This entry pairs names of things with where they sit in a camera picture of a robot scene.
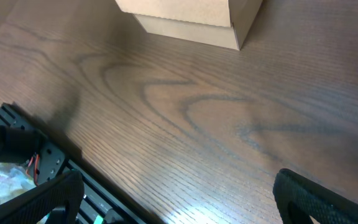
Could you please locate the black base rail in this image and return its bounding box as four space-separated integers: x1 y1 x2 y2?
0 103 161 223

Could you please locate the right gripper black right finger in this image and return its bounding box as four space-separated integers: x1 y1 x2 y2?
273 169 358 223

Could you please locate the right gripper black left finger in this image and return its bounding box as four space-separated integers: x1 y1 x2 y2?
0 170 85 223

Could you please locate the brown cardboard box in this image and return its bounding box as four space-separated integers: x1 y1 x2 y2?
116 0 262 50

